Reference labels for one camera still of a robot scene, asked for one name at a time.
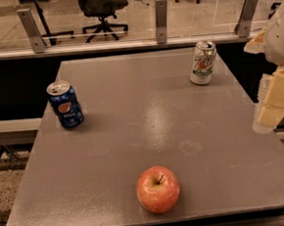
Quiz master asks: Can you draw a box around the black stand leg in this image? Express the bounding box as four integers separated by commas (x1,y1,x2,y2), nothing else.
32,0,76,48

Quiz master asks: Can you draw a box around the left metal glass bracket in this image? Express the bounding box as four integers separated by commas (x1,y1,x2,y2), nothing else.
18,8,46,54

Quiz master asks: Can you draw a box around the black office chair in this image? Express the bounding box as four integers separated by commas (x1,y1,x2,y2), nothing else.
78,0,128,43

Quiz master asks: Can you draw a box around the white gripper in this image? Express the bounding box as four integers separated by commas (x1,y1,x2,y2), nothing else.
244,0,284,134

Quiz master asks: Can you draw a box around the metal glass bracket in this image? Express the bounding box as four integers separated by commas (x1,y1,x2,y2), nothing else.
234,0,259,37
18,8,46,54
155,0,167,44

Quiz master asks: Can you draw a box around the middle metal glass bracket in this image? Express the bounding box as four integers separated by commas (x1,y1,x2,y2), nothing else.
155,0,167,44

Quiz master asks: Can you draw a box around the blue pepsi can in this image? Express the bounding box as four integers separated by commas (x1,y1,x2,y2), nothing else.
47,80,84,129

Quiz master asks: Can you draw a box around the right metal glass bracket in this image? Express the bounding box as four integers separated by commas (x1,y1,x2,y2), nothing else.
234,0,259,37

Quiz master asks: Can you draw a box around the white green 7up can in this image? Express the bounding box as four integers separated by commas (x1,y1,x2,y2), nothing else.
189,41,216,85

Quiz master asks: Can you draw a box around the red apple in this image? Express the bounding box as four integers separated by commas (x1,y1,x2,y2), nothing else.
136,165,180,214

